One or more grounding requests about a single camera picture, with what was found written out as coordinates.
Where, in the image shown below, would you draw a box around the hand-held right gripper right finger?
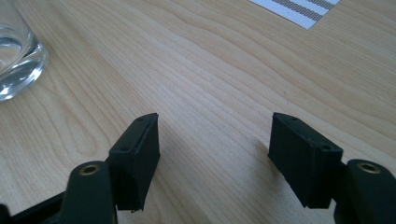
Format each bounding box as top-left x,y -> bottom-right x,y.
267,112 -> 347,210

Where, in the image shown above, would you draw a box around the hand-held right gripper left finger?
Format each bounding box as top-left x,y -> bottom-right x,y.
106,112 -> 162,213

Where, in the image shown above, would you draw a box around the clear drinking glass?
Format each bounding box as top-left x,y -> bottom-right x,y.
0,0 -> 50,103

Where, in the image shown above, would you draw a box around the white striped cloth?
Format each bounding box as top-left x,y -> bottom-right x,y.
248,0 -> 342,31

